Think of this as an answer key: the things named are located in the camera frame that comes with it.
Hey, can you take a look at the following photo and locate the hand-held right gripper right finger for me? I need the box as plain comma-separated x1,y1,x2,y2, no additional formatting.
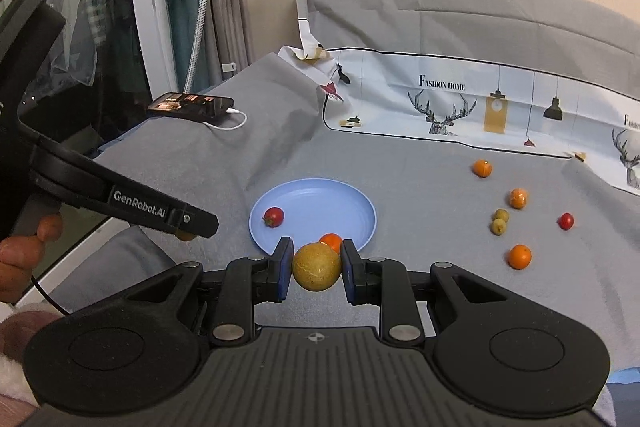
340,238,521,343

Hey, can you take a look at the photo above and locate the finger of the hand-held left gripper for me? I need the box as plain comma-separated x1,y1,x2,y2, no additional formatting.
167,202,220,240

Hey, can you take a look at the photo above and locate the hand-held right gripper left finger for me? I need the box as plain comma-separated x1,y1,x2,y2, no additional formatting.
117,236,296,349

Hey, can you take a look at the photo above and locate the yellow-green round fruit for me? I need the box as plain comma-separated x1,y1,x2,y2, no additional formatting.
292,243,343,293

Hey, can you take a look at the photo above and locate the blue round plate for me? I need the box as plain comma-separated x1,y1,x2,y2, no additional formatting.
249,178,378,256

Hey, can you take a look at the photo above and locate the person's left hand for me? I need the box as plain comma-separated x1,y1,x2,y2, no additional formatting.
0,213,64,305

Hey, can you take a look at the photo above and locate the grey bed sheet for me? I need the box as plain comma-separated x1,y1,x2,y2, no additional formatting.
15,52,640,408

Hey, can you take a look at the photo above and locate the black smartphone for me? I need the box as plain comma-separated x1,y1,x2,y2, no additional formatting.
146,92,235,122

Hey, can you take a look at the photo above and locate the pink fuzzy clothing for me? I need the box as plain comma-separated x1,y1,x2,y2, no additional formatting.
0,311,63,413

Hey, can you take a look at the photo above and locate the teal cloth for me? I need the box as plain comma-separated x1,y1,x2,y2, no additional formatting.
160,0,187,78

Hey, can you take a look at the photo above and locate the grey deer print duvet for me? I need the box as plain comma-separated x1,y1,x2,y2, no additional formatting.
277,0,640,198

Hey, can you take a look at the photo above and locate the light blue cloth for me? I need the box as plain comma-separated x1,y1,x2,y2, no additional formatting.
606,363,640,392

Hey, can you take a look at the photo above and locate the white charging cable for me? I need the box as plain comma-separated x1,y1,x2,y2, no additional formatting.
202,108,248,130

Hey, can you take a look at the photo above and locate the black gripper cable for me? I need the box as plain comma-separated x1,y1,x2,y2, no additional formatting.
29,276,68,317

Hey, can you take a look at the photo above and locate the white door frame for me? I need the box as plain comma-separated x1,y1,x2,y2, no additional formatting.
124,0,180,104

